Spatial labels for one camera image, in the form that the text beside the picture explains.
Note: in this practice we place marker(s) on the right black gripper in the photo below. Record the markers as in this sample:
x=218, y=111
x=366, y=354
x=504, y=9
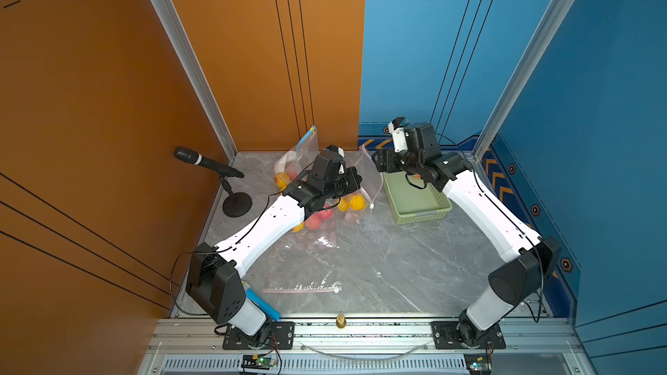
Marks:
x=390, y=161

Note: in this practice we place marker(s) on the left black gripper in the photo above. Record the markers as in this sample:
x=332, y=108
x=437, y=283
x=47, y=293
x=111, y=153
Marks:
x=353, y=185

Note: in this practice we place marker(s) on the small yellow pink peach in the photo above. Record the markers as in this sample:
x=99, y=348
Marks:
x=343, y=205

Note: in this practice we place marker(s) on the yellow peach pink spot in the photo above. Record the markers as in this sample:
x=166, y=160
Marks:
x=357, y=202

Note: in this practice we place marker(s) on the pink-dotted zip bag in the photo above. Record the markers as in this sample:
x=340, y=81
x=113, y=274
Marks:
x=371, y=185
x=313, y=241

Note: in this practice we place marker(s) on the pale pink peach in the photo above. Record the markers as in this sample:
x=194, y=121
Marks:
x=325, y=214

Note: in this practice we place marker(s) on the clear blue-zipper zip bag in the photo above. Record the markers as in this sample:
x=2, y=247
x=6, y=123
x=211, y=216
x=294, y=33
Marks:
x=299, y=157

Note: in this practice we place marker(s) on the pink peach with leaf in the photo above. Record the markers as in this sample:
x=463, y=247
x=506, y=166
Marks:
x=313, y=222

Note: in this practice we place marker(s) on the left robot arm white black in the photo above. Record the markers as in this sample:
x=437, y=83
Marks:
x=215, y=273

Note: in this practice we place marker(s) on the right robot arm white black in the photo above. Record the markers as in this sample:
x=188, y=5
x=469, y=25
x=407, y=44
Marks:
x=528, y=258

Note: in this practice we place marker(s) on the green plastic fruit basket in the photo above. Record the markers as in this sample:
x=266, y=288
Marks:
x=413, y=201

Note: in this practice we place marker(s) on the black microphone on stand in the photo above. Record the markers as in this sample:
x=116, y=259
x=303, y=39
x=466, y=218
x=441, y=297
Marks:
x=236, y=204

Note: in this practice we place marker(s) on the blue handheld microphone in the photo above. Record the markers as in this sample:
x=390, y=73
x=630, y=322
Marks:
x=263, y=305

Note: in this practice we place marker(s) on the left green circuit board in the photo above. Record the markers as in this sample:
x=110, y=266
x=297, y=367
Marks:
x=258, y=364

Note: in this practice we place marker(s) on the green circuit board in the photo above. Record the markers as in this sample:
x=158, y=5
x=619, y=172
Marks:
x=258, y=364
x=478, y=364

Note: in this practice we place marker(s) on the right green circuit board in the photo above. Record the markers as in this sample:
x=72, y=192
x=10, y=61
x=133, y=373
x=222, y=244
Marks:
x=478, y=364

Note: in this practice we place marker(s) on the brass knob on rail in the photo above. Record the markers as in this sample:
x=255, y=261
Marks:
x=341, y=321

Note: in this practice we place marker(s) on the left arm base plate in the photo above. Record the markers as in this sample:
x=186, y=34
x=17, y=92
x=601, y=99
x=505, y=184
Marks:
x=271, y=334

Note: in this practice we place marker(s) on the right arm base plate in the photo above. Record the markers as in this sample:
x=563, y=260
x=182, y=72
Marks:
x=443, y=334

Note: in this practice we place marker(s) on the aluminium front rail frame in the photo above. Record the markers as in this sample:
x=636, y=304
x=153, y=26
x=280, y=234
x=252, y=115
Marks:
x=369, y=344

